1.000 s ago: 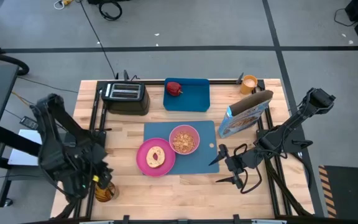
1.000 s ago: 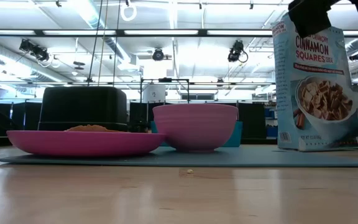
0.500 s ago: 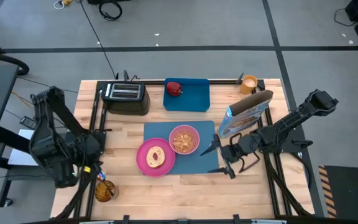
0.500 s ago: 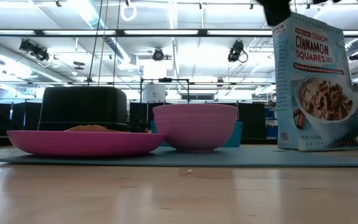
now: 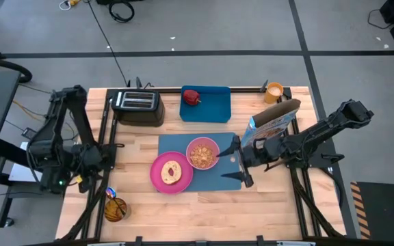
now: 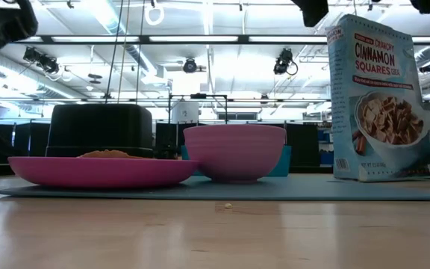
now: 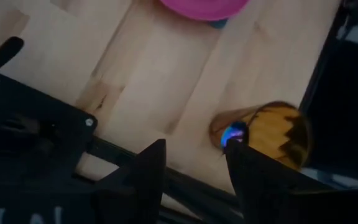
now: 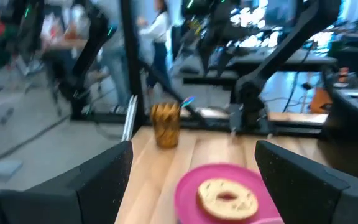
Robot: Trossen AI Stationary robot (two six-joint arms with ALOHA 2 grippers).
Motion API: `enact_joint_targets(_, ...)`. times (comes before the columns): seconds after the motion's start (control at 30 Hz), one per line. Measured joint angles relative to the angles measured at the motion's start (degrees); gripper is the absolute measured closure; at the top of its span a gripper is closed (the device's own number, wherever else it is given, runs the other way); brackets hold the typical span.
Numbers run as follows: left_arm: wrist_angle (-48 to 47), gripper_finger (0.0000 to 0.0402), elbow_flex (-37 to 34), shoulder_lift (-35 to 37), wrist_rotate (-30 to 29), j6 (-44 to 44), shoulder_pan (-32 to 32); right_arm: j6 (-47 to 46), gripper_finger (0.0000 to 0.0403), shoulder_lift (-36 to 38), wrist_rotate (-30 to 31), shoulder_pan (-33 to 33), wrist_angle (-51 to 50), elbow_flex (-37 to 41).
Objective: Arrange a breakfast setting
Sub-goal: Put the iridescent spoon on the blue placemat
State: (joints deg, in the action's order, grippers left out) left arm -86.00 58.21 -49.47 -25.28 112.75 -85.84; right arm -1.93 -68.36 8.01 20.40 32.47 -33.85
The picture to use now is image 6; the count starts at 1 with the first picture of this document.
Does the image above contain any black background metal frame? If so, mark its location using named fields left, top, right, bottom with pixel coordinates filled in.
left=167, top=93, right=228, bottom=126

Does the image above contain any brown toast slice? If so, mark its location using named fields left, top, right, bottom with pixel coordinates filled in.
left=77, top=149, right=146, bottom=160

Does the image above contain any pink plastic plate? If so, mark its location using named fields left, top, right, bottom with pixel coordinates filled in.
left=7, top=155, right=200, bottom=189

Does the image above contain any pink plastic bowl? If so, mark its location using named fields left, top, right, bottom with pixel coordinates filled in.
left=183, top=123, right=288, bottom=185

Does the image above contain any white hanging ring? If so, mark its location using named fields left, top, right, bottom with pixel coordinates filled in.
left=143, top=2, right=165, bottom=27

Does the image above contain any black toaster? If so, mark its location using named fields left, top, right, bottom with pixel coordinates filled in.
left=45, top=103, right=155, bottom=159

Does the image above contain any blue plastic tray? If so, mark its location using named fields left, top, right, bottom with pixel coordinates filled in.
left=180, top=144, right=293, bottom=178

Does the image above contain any light blue cinnamon cereal box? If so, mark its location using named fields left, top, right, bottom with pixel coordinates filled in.
left=325, top=13, right=430, bottom=183

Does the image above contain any blue-grey placemat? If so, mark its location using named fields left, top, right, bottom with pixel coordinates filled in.
left=0, top=174, right=430, bottom=202

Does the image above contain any black hanging cable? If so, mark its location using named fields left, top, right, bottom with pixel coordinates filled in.
left=116, top=0, right=131, bottom=104
left=105, top=0, right=125, bottom=101
left=135, top=0, right=145, bottom=104

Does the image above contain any black aluminium rig frame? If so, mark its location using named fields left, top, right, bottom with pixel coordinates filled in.
left=16, top=34, right=430, bottom=46

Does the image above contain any black ceiling spotlight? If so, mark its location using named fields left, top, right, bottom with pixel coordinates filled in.
left=182, top=57, right=199, bottom=74
left=22, top=46, right=60, bottom=75
left=272, top=47, right=299, bottom=76

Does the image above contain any white cylindrical tank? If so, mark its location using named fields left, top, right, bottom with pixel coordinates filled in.
left=170, top=100, right=201, bottom=126

